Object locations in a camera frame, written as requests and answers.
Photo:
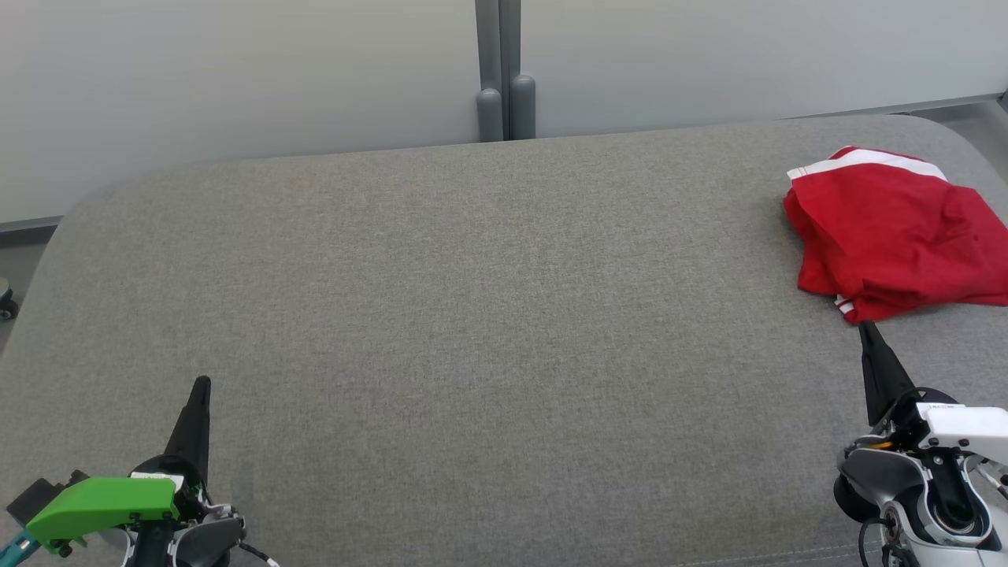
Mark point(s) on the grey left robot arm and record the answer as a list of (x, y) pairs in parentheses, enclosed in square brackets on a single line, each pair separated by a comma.
[(209, 535)]

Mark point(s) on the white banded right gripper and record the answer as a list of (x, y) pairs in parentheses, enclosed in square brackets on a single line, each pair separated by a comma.
[(969, 425)]

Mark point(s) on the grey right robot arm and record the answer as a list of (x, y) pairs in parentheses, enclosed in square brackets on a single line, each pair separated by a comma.
[(874, 472)]

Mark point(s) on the black caster wheel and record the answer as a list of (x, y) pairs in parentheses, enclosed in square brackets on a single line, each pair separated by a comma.
[(7, 303)]

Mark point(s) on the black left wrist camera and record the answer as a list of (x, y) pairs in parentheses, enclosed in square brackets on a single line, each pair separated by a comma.
[(35, 492)]

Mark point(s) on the red shorts with white stripe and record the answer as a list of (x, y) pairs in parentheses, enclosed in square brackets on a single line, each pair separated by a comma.
[(890, 228)]

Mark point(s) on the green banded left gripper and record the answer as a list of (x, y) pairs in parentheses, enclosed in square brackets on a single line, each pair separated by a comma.
[(102, 504)]

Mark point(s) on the red Bulls 23 jersey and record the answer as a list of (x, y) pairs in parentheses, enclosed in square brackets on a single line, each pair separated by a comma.
[(906, 305)]

